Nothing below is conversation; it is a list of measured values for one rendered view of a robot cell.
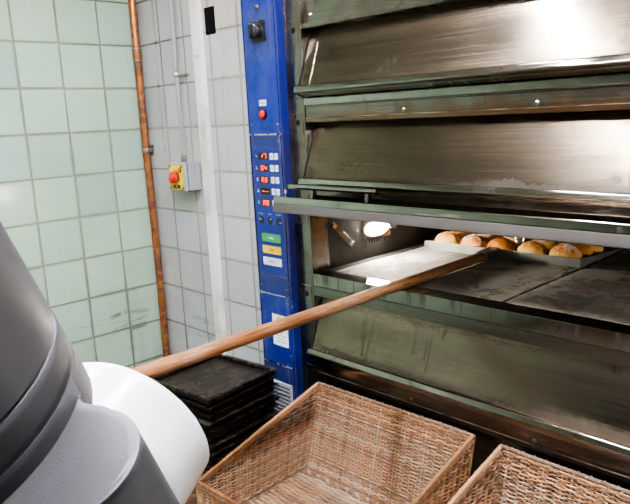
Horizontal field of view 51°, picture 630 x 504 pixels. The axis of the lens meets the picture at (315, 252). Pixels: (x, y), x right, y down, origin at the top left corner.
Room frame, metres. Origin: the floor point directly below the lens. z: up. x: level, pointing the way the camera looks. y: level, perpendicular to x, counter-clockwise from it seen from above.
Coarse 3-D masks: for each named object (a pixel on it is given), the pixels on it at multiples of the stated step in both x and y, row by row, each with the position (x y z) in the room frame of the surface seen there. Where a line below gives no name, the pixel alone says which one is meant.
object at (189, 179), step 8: (176, 168) 2.34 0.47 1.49; (184, 168) 2.31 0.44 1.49; (192, 168) 2.33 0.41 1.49; (184, 176) 2.31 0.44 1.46; (192, 176) 2.33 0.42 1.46; (200, 176) 2.35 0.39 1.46; (176, 184) 2.35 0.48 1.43; (184, 184) 2.31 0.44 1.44; (192, 184) 2.33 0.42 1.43; (200, 184) 2.35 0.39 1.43
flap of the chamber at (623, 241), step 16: (288, 208) 1.80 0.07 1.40; (304, 208) 1.76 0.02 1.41; (320, 208) 1.72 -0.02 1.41; (400, 224) 1.52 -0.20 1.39; (416, 224) 1.49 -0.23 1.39; (432, 224) 1.46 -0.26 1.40; (448, 224) 1.43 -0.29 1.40; (464, 224) 1.40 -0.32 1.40; (480, 224) 1.37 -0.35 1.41; (496, 224) 1.34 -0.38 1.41; (560, 240) 1.24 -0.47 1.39; (576, 240) 1.22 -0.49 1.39; (592, 240) 1.19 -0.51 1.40; (608, 240) 1.17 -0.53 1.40; (624, 240) 1.15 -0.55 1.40
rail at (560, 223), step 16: (336, 208) 1.68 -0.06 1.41; (352, 208) 1.63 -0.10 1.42; (368, 208) 1.60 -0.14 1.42; (384, 208) 1.56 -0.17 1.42; (400, 208) 1.53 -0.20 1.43; (416, 208) 1.49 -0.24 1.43; (432, 208) 1.47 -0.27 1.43; (512, 224) 1.32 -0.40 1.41; (528, 224) 1.29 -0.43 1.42; (544, 224) 1.27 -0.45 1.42; (560, 224) 1.24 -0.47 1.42; (576, 224) 1.22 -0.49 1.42; (592, 224) 1.20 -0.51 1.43; (608, 224) 1.18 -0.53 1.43; (624, 224) 1.16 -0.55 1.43
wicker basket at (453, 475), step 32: (320, 384) 1.89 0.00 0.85; (288, 416) 1.80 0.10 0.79; (320, 416) 1.86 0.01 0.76; (416, 416) 1.64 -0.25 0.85; (256, 448) 1.71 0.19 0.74; (288, 448) 1.80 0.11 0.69; (320, 448) 1.83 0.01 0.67; (352, 448) 1.75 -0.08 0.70; (384, 448) 1.68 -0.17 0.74; (416, 448) 1.61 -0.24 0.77; (224, 480) 1.63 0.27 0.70; (256, 480) 1.71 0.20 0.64; (288, 480) 1.79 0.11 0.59; (320, 480) 1.78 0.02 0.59; (352, 480) 1.72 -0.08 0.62; (384, 480) 1.66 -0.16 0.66; (416, 480) 1.59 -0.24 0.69; (448, 480) 1.43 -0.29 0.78
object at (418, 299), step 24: (336, 288) 1.89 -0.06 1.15; (360, 288) 1.82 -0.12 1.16; (408, 288) 1.73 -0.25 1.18; (456, 312) 1.59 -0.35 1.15; (480, 312) 1.54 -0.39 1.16; (504, 312) 1.49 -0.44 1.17; (528, 312) 1.46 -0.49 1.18; (552, 312) 1.45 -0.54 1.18; (576, 336) 1.36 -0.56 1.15; (600, 336) 1.33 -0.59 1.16; (624, 336) 1.29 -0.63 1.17
